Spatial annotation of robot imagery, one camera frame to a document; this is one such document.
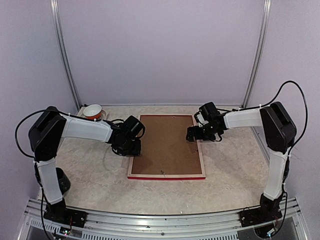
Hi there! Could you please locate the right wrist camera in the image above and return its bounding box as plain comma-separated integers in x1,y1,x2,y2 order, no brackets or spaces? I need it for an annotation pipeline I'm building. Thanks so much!
194,101,221,125

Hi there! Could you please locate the aluminium post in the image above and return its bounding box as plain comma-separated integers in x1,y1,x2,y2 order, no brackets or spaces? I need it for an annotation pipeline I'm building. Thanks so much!
50,0,82,110
241,0,272,109

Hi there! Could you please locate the right aluminium post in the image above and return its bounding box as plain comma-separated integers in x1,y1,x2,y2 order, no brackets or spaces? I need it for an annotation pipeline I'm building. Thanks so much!
241,0,272,109

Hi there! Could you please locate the brown cardboard backing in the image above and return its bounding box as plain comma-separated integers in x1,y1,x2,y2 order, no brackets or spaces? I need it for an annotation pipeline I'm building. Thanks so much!
131,115,202,175

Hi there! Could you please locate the black cylindrical cup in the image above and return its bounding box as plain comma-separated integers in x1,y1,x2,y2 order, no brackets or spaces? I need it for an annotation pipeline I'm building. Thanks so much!
56,167,71,195

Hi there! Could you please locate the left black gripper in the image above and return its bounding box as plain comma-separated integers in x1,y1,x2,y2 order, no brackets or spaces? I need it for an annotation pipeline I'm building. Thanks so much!
117,138,142,157

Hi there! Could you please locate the wooden red picture frame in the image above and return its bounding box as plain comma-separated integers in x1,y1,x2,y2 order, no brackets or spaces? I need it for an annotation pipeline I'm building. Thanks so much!
127,114,207,180

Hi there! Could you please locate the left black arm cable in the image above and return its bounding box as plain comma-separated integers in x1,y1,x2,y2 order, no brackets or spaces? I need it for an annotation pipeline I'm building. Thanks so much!
14,109,48,159

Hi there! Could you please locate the orange white bowl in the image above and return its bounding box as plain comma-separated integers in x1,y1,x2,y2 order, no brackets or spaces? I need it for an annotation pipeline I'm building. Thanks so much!
83,104,102,120

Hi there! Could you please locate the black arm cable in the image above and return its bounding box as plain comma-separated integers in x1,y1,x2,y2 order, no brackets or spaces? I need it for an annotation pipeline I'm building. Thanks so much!
217,79,309,151
14,109,48,159

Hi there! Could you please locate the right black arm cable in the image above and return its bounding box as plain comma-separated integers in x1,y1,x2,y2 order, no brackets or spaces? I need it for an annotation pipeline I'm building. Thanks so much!
217,79,309,151

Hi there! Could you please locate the grey round plate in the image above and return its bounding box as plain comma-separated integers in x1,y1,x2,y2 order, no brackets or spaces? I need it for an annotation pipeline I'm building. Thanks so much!
100,109,109,120

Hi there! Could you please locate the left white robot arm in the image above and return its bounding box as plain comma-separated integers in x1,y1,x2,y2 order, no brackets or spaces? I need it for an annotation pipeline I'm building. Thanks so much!
28,106,146,223

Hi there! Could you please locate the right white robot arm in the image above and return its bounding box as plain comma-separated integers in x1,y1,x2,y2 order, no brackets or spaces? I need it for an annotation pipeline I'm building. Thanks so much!
186,101,297,201

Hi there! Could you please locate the aluminium front rail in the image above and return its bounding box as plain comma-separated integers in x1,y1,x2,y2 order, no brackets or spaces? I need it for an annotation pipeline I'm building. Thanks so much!
14,197,310,240

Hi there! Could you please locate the left aluminium post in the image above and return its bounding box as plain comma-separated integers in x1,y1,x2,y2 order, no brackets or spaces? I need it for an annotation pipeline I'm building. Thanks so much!
50,0,82,110

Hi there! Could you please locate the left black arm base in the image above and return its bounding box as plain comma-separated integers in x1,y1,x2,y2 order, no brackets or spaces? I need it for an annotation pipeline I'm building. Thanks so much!
43,198,88,228

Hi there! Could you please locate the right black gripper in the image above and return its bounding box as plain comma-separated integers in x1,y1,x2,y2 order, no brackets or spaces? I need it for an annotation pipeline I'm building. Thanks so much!
186,122,219,142

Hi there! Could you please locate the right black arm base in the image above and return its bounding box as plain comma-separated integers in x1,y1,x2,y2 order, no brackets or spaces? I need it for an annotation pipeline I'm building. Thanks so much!
239,193,284,228

